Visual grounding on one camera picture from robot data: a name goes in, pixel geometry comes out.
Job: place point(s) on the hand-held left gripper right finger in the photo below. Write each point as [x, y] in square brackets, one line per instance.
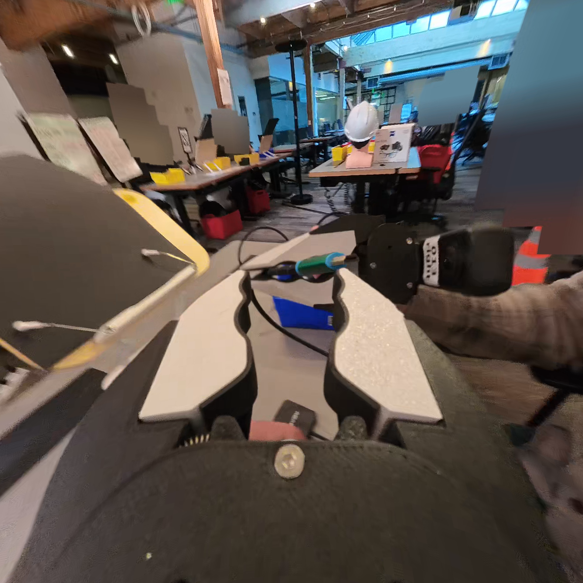
[387, 360]

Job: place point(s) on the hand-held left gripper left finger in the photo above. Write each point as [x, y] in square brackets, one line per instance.
[200, 355]

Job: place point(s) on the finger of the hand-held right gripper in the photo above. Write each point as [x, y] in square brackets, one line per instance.
[310, 248]

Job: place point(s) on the person's right forearm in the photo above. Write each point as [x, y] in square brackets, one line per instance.
[510, 319]

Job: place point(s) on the orange traffic cone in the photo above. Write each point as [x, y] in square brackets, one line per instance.
[528, 264]

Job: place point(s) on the blue plastic bin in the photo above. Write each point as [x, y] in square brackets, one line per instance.
[305, 316]

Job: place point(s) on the white laptop stand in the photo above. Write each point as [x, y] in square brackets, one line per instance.
[137, 310]

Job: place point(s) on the wooden desk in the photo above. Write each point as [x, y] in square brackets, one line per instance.
[364, 171]
[209, 175]

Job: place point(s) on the red office chair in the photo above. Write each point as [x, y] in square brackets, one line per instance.
[435, 164]

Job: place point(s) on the pink mannequin head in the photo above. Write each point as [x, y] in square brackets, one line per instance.
[358, 157]

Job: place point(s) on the dark grey rectangular device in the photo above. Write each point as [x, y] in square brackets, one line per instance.
[296, 414]

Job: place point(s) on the black floor lamp pole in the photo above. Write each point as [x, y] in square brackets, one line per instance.
[293, 118]

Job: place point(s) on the white printed box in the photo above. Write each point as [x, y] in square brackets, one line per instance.
[392, 144]

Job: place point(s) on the white hard hat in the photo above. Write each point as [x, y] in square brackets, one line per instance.
[362, 120]

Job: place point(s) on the small yellow bin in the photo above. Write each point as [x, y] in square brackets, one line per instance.
[168, 177]

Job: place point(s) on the wooden board with black surface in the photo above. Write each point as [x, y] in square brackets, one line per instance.
[73, 246]

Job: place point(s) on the whiteboard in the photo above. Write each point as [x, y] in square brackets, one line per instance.
[64, 146]
[114, 148]

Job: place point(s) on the wooden support post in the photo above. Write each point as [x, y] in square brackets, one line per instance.
[211, 55]

